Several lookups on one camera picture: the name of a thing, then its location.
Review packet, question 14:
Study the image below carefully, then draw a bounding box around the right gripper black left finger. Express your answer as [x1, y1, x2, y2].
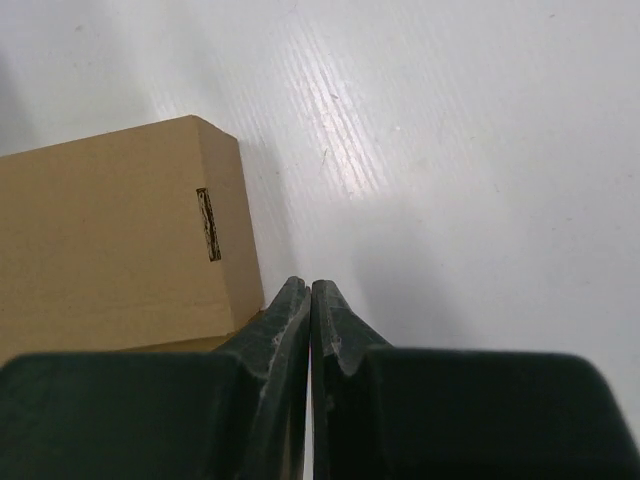
[1, 277, 311, 479]

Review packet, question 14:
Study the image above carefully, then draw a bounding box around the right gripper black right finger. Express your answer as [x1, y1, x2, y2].
[310, 280, 639, 479]

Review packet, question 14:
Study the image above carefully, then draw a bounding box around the brown cardboard box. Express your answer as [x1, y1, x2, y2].
[1, 115, 264, 360]

